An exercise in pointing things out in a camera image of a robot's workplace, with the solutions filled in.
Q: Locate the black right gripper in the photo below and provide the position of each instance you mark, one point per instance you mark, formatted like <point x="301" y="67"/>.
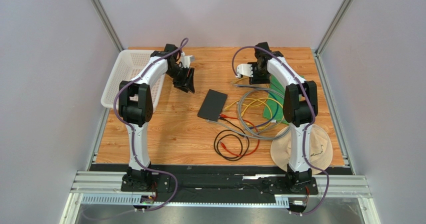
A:
<point x="258" y="78"/>

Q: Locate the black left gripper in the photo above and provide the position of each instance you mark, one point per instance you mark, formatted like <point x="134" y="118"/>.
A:
<point x="186" y="83"/>

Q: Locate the black network switch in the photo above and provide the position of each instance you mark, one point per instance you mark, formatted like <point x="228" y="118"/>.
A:
<point x="212" y="105"/>

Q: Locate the yellow ethernet cable short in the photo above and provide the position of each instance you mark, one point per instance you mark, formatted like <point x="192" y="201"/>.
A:
<point x="255" y="103"/>

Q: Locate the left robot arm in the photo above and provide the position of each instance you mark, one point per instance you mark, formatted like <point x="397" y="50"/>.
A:
<point x="133" y="106"/>

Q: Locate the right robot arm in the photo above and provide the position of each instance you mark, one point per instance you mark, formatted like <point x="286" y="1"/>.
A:
<point x="300" y="108"/>

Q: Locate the green cloth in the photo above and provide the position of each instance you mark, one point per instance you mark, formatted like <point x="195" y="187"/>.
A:
<point x="277" y="111"/>

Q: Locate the white plastic basket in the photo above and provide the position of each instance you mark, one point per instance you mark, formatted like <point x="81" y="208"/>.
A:
<point x="128" y="66"/>

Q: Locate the beige bucket hat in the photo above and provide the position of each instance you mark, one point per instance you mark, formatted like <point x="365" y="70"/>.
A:
<point x="290" y="149"/>

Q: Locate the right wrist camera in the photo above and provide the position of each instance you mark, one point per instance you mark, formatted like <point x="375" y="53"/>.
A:
<point x="244" y="70"/>

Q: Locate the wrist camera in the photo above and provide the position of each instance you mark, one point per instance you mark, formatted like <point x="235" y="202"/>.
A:
<point x="186" y="60"/>
<point x="244" y="70"/>

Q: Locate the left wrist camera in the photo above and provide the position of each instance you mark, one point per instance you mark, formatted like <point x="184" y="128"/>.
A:
<point x="186" y="60"/>

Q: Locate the aluminium frame rail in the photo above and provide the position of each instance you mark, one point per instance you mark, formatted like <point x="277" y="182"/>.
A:
<point x="96" y="197"/>

